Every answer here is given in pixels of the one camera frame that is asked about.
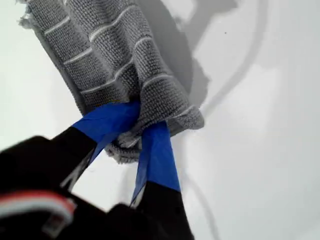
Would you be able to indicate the grey striped towel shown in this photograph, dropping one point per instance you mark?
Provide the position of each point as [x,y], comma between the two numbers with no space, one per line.
[112,50]

